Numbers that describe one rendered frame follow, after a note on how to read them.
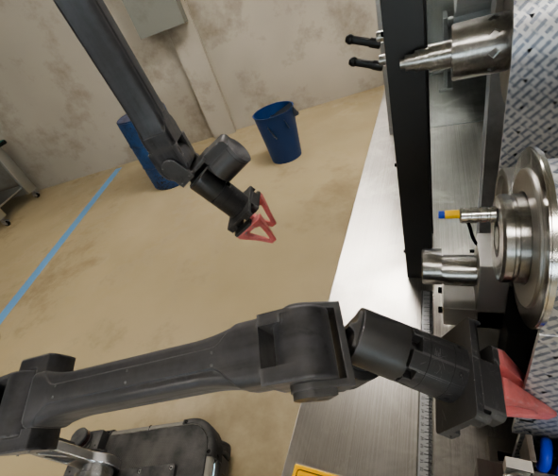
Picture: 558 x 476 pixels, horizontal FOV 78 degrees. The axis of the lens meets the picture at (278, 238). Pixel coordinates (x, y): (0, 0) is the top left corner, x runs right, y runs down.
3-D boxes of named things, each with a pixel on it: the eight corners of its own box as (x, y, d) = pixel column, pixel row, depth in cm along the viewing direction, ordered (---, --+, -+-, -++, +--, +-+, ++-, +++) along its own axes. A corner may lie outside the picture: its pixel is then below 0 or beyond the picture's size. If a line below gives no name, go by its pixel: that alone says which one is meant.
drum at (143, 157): (201, 161, 408) (169, 95, 361) (191, 183, 367) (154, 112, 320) (161, 172, 418) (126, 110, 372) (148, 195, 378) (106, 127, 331)
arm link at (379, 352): (346, 348, 31) (359, 295, 34) (326, 366, 37) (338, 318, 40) (420, 378, 30) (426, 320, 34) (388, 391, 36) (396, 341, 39)
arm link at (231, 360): (-24, 458, 40) (8, 360, 46) (26, 456, 44) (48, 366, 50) (334, 401, 27) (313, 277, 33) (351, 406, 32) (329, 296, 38)
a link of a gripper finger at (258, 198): (284, 210, 78) (253, 185, 74) (285, 229, 73) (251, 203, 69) (264, 228, 81) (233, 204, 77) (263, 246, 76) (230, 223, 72)
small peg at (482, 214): (459, 221, 31) (459, 206, 31) (495, 220, 30) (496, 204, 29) (460, 225, 30) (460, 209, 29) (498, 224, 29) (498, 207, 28)
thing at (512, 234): (489, 264, 34) (491, 188, 32) (514, 265, 33) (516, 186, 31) (502, 297, 27) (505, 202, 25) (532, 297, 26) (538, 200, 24)
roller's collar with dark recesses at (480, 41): (450, 72, 47) (450, 18, 43) (502, 61, 44) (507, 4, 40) (451, 89, 42) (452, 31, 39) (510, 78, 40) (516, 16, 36)
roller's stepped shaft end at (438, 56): (401, 73, 47) (399, 47, 45) (450, 62, 45) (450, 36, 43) (400, 81, 45) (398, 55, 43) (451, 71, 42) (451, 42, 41)
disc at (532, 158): (503, 244, 38) (520, 115, 29) (508, 244, 38) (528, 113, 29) (528, 365, 28) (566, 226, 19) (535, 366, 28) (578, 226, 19)
